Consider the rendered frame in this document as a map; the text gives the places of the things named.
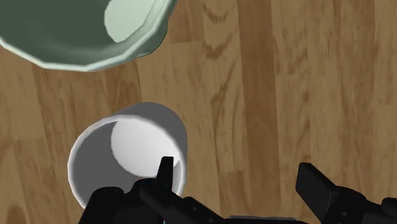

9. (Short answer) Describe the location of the pale green bowl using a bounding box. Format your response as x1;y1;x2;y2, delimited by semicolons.
0;0;178;73

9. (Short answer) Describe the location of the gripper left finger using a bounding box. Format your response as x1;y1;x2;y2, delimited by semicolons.
78;156;230;224

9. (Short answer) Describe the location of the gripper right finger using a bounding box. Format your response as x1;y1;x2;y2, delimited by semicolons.
295;162;397;224

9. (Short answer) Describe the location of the white cup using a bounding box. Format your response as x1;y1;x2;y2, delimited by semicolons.
67;102;188;209

